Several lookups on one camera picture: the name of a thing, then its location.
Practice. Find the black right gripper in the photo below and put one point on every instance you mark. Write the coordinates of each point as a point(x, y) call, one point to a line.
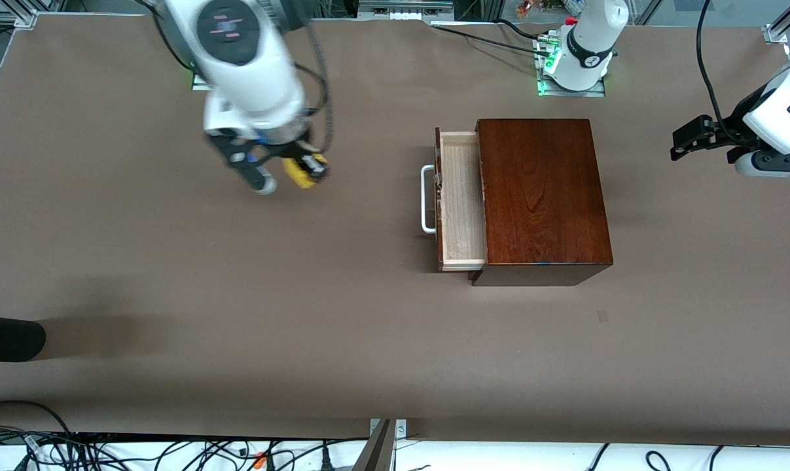
point(294, 151)

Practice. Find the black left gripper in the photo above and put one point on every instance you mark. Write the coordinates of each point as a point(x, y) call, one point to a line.
point(730, 128)

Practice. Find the yellow cube block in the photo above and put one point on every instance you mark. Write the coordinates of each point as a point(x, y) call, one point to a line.
point(296, 175)

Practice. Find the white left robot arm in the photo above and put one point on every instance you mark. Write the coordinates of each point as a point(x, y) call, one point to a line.
point(588, 46)

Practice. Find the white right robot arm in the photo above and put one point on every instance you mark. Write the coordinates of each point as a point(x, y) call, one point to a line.
point(251, 78)

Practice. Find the dark brown wooden cabinet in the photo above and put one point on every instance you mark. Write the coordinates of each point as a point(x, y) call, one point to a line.
point(538, 190)

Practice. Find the small tape patch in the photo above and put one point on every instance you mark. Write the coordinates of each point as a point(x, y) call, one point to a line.
point(603, 316)

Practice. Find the grey metal strut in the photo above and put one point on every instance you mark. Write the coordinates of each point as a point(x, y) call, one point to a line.
point(376, 454)

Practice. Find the orange connector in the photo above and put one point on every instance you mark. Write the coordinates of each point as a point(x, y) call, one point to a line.
point(260, 460)

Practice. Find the black cylinder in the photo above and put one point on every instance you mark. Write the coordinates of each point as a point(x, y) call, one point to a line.
point(8, 337)

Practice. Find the aluminium profile with bracket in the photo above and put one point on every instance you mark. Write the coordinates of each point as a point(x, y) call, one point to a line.
point(777, 33)

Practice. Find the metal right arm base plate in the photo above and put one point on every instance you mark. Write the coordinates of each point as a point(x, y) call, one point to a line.
point(197, 84)

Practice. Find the small metal bracket plate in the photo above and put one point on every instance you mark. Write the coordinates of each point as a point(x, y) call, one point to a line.
point(401, 428)

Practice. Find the aluminium frame profile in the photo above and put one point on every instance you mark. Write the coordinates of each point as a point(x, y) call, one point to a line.
point(8, 18)

